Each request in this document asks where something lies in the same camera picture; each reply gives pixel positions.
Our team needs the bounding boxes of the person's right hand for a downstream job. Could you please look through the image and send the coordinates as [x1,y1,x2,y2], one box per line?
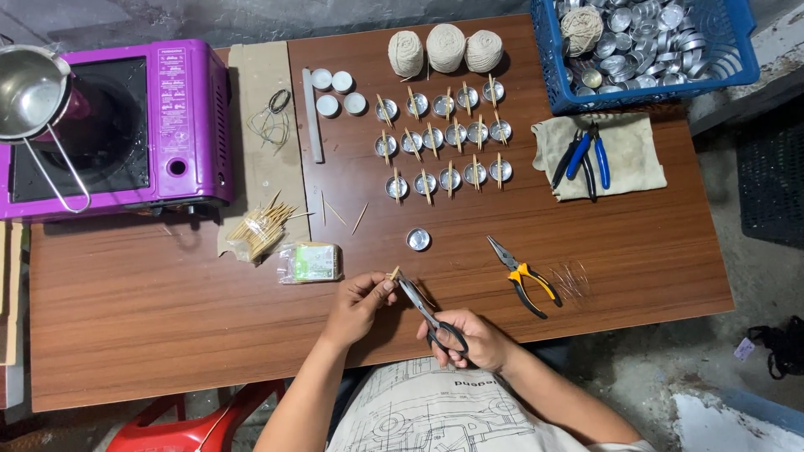
[416,308,520,373]

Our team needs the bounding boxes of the person's left hand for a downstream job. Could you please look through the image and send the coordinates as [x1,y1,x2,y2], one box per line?
[320,270,399,350]

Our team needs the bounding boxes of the black handled scissors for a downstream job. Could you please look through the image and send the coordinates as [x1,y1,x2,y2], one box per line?
[392,273,470,356]

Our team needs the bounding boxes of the green label toothpick packet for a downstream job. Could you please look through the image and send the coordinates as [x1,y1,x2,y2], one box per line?
[277,241,344,285]

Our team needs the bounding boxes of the yellow black needle-nose pliers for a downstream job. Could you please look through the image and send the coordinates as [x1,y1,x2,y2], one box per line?
[486,235,564,320]

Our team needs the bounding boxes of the person's white printed shirt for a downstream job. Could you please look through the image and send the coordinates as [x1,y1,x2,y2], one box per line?
[326,356,655,452]

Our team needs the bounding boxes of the bundle of thin clear strands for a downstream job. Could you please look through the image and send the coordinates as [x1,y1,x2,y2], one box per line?
[549,260,592,303]

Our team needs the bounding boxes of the pile of wooden toothpicks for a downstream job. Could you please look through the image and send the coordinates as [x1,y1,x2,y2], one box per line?
[225,190,300,265]

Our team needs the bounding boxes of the rows of cups with sticks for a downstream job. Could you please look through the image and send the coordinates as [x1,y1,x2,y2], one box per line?
[374,74,515,207]

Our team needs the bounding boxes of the red plastic stool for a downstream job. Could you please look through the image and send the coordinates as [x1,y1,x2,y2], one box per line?
[105,379,287,452]

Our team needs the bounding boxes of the long white wax bar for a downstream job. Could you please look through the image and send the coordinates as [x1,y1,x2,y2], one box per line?
[301,67,325,164]

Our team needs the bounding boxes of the beige cloth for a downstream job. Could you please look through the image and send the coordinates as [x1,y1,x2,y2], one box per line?
[530,112,668,203]

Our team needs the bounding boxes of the purple portable gas stove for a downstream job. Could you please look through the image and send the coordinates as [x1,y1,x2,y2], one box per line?
[0,39,235,222]

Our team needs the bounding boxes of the brown cardboard sheet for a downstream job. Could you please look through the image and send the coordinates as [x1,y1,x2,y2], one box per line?
[217,41,312,262]

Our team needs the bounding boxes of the white and blue board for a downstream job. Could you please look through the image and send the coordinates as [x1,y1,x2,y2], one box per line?
[671,385,804,452]

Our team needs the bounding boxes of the black bag with white tag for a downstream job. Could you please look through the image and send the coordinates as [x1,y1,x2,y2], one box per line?
[733,315,804,381]

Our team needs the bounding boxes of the small beige yarn ball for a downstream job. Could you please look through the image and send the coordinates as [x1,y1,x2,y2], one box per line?
[559,5,605,58]

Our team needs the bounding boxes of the black mesh crate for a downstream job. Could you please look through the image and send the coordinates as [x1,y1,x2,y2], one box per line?
[735,112,804,250]

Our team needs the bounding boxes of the heap of metal tealight cups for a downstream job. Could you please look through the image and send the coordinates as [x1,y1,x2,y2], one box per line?
[555,0,709,97]

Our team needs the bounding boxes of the stack of wooden boards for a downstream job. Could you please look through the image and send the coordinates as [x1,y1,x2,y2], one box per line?
[0,220,30,410]

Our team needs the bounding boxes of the blue plastic basket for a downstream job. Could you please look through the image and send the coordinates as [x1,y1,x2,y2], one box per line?
[529,0,761,116]

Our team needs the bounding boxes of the black handled pliers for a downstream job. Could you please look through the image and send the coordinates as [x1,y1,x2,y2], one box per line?
[551,128,598,203]

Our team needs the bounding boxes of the coil of thin wire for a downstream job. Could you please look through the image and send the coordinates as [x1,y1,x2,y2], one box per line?
[246,88,294,149]

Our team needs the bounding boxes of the blue handled pliers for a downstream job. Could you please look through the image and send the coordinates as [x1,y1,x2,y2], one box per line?
[564,122,612,191]

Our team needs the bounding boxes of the steel pot with wire handle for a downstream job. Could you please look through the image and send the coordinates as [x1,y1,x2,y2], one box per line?
[0,44,93,215]

